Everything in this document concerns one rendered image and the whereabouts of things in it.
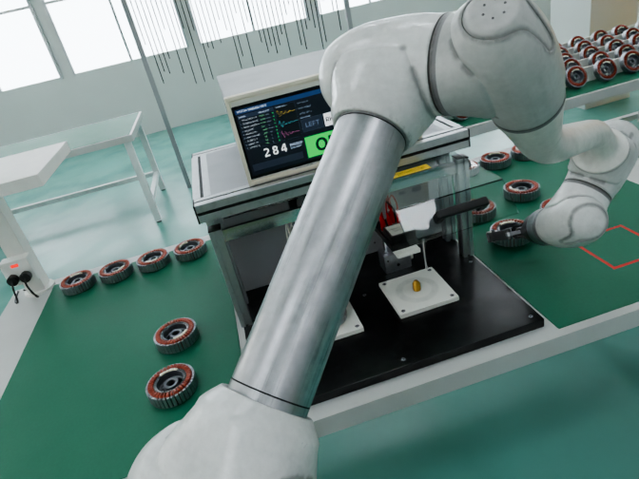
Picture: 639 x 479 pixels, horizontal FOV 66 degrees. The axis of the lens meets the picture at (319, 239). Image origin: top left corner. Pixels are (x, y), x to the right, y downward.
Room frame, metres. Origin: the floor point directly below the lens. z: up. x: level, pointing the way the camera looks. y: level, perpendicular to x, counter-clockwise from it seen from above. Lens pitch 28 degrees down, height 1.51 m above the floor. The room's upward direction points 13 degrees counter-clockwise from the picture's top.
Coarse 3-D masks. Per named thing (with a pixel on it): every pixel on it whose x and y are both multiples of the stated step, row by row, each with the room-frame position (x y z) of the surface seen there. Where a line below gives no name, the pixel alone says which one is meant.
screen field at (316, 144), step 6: (324, 132) 1.10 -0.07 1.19; (330, 132) 1.11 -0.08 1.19; (306, 138) 1.10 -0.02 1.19; (312, 138) 1.10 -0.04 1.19; (318, 138) 1.10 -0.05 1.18; (324, 138) 1.10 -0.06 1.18; (306, 144) 1.10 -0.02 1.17; (312, 144) 1.10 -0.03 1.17; (318, 144) 1.10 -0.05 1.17; (324, 144) 1.10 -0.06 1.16; (312, 150) 1.10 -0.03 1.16; (318, 150) 1.10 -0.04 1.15; (324, 150) 1.10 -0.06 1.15; (312, 156) 1.10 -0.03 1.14
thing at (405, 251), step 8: (392, 224) 1.10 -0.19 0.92; (384, 232) 1.08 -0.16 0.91; (392, 232) 1.06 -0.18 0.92; (400, 232) 1.05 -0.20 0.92; (384, 240) 1.08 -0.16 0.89; (392, 240) 1.03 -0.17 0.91; (400, 240) 1.04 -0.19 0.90; (384, 248) 1.13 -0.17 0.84; (392, 248) 1.03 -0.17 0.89; (400, 248) 1.04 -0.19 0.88; (408, 248) 1.03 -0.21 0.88; (416, 248) 1.02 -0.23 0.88; (400, 256) 1.01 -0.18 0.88
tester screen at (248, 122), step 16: (304, 96) 1.10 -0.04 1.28; (320, 96) 1.11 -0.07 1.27; (240, 112) 1.08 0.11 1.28; (256, 112) 1.09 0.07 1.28; (272, 112) 1.09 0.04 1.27; (288, 112) 1.09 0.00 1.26; (304, 112) 1.10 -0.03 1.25; (320, 112) 1.10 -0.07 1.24; (240, 128) 1.08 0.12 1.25; (256, 128) 1.08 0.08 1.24; (272, 128) 1.09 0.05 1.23; (288, 128) 1.09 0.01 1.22; (320, 128) 1.10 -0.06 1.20; (256, 144) 1.08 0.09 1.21; (272, 144) 1.09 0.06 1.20; (288, 144) 1.09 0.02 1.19; (304, 144) 1.10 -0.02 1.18; (256, 160) 1.08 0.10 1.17; (304, 160) 1.10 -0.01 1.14
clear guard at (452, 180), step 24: (408, 168) 1.09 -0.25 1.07; (432, 168) 1.05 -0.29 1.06; (456, 168) 1.02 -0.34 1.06; (480, 168) 0.99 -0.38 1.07; (408, 192) 0.96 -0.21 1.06; (432, 192) 0.93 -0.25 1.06; (456, 192) 0.90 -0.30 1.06; (480, 192) 0.90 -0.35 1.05; (504, 192) 0.90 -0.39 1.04; (408, 216) 0.88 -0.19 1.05; (432, 216) 0.87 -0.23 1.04; (456, 216) 0.87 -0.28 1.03; (480, 216) 0.86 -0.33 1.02; (504, 216) 0.86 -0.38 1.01; (408, 240) 0.84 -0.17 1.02
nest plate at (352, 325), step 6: (348, 306) 0.99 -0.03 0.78; (348, 312) 0.97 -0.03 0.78; (354, 312) 0.96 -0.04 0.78; (348, 318) 0.94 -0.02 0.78; (354, 318) 0.94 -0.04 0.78; (342, 324) 0.92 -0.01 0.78; (348, 324) 0.92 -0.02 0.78; (354, 324) 0.91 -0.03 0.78; (360, 324) 0.91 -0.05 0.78; (342, 330) 0.90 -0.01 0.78; (348, 330) 0.90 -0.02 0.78; (354, 330) 0.89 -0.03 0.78; (360, 330) 0.90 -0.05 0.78; (336, 336) 0.89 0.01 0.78; (342, 336) 0.89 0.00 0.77
